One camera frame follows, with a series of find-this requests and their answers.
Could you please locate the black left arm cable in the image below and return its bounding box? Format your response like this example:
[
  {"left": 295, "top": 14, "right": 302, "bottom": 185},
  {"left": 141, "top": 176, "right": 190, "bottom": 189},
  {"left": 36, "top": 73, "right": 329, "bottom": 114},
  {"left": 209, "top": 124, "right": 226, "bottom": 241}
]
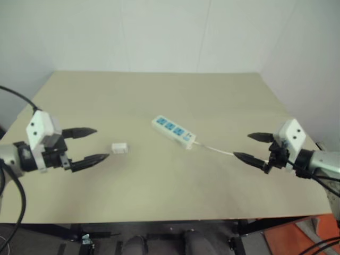
[{"left": 0, "top": 85, "right": 41, "bottom": 252}]

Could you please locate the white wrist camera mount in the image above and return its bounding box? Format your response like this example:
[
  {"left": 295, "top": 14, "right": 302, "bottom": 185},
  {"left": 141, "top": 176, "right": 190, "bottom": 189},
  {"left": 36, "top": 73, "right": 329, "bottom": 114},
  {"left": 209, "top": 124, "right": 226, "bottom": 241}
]
[
  {"left": 273, "top": 118, "right": 307, "bottom": 174},
  {"left": 25, "top": 109, "right": 64, "bottom": 174}
]

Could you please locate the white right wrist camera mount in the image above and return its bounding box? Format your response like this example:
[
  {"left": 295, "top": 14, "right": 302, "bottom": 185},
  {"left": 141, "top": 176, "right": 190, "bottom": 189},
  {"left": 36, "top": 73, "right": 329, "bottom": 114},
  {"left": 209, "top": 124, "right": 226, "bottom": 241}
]
[{"left": 273, "top": 118, "right": 307, "bottom": 174}]

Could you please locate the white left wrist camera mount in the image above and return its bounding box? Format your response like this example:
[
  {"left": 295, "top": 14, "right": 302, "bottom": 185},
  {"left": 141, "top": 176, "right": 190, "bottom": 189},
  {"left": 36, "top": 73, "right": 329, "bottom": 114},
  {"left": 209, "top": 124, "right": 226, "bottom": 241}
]
[{"left": 25, "top": 109, "right": 64, "bottom": 174}]

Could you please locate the white power strip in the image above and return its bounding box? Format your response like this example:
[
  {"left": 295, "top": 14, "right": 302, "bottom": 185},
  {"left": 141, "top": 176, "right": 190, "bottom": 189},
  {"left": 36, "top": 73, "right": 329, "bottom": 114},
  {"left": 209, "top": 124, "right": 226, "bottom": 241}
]
[{"left": 151, "top": 114, "right": 198, "bottom": 151}]

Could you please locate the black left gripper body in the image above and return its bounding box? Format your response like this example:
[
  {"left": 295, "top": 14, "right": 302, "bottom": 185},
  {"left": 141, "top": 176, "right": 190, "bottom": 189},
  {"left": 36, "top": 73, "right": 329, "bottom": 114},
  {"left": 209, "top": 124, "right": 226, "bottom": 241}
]
[{"left": 41, "top": 133, "right": 74, "bottom": 172}]

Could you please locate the thin black floor cable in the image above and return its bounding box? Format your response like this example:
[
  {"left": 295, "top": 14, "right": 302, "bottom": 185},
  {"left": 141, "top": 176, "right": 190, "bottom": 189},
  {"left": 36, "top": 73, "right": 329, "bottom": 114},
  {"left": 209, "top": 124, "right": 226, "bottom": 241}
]
[
  {"left": 305, "top": 236, "right": 340, "bottom": 255},
  {"left": 316, "top": 241, "right": 340, "bottom": 255}
]

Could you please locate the white power cable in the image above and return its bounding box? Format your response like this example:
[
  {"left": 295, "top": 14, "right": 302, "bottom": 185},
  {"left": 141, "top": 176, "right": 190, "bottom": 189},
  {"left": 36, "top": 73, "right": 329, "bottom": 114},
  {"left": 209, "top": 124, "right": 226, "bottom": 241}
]
[{"left": 192, "top": 141, "right": 269, "bottom": 164}]

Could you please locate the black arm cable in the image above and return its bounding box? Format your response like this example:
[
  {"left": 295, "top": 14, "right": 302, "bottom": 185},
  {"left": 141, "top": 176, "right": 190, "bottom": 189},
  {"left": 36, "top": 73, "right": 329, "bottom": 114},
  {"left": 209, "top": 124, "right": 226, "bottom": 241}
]
[
  {"left": 288, "top": 160, "right": 340, "bottom": 199},
  {"left": 0, "top": 85, "right": 41, "bottom": 252}
]

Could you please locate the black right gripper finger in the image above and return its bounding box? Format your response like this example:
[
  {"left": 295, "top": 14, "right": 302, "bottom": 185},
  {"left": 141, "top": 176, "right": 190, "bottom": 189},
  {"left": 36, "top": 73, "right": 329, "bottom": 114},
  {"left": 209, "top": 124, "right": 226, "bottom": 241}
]
[
  {"left": 247, "top": 132, "right": 274, "bottom": 144},
  {"left": 232, "top": 151, "right": 269, "bottom": 174}
]

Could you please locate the orange floor mat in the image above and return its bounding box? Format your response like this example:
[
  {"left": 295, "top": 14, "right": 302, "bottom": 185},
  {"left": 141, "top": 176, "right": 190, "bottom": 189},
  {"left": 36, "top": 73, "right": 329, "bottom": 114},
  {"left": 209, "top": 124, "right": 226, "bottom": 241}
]
[{"left": 261, "top": 213, "right": 340, "bottom": 255}]

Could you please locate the dark rounded shape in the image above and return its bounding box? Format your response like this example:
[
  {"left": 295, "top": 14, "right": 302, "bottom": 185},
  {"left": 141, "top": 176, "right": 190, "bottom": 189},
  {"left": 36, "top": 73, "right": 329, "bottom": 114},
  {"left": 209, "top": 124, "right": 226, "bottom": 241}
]
[{"left": 124, "top": 234, "right": 148, "bottom": 255}]

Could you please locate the small white adapter block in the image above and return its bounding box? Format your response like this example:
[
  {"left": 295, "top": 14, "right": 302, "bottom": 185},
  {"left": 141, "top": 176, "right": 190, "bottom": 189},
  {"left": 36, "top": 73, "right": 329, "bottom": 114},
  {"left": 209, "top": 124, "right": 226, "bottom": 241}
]
[{"left": 111, "top": 142, "right": 129, "bottom": 155}]

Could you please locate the black metal table frame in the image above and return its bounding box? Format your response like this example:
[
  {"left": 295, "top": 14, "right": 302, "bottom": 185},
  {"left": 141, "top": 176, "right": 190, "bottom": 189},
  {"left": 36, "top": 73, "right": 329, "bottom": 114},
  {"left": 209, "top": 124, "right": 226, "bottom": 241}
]
[{"left": 0, "top": 215, "right": 321, "bottom": 255}]

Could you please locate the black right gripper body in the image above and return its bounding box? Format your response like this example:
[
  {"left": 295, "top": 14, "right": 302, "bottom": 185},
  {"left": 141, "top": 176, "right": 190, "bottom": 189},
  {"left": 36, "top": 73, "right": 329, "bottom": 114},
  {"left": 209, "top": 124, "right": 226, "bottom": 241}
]
[{"left": 267, "top": 140, "right": 291, "bottom": 169}]

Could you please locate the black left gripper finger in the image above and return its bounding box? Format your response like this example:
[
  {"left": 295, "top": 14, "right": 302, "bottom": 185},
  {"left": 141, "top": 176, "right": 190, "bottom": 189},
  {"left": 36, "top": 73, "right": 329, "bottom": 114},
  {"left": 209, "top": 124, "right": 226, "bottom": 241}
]
[
  {"left": 70, "top": 153, "right": 111, "bottom": 174},
  {"left": 62, "top": 127, "right": 98, "bottom": 140}
]

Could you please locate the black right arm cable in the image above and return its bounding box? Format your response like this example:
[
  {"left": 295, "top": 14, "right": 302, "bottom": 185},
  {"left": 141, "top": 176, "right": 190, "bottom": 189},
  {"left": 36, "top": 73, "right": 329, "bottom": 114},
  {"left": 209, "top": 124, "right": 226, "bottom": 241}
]
[{"left": 288, "top": 160, "right": 340, "bottom": 199}]

